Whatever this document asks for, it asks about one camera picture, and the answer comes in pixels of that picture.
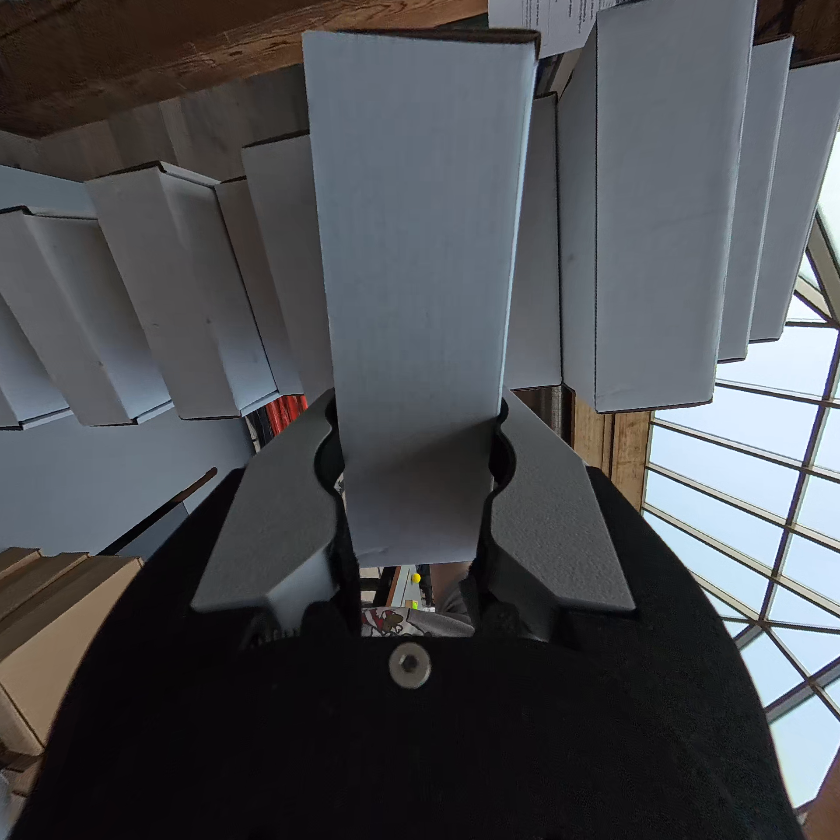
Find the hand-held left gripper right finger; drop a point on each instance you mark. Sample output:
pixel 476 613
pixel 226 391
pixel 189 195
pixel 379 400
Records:
pixel 558 531

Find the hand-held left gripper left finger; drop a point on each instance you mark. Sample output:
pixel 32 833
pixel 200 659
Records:
pixel 262 525

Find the white cardboard box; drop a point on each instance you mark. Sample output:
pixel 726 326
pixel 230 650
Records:
pixel 420 262

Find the stack of white boxes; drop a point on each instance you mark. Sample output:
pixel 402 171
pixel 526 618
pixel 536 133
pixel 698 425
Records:
pixel 656 229

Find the colourful hanging cloths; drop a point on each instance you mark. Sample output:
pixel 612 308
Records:
pixel 282 420

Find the grey printed shirt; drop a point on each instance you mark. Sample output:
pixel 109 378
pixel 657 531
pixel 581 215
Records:
pixel 420 623

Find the glass skylight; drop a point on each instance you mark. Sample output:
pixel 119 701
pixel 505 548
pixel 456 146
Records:
pixel 722 472

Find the brown cardboard box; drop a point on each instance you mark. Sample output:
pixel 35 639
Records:
pixel 59 656

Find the wooden beam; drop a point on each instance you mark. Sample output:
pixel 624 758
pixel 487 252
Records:
pixel 131 65

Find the white paper notice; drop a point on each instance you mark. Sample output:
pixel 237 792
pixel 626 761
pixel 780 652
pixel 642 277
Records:
pixel 551 26

